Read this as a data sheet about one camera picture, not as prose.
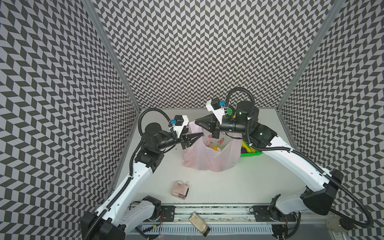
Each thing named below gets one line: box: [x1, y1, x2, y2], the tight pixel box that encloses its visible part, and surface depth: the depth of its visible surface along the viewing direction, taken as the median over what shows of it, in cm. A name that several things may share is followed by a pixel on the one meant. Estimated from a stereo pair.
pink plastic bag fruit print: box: [182, 121, 243, 172], surface depth 72 cm
